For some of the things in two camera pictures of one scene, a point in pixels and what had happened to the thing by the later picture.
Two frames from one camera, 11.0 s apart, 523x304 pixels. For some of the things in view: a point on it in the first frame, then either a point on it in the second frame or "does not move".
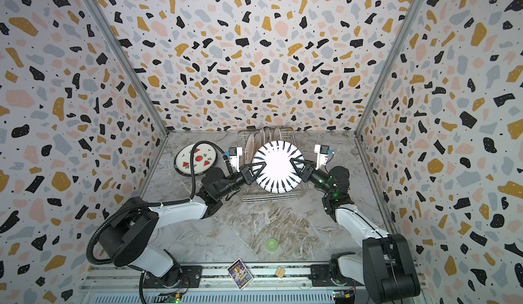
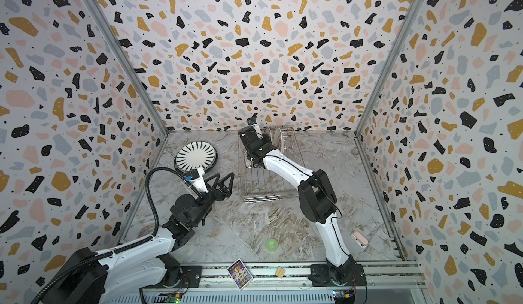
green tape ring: x=274 y=242 does not move
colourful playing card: x=240 y=274 does not move
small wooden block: x=280 y=272 does not move
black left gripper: x=246 y=174 -> x=223 y=193
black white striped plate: x=279 y=174 -> x=196 y=154
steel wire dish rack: x=249 y=139 does not move
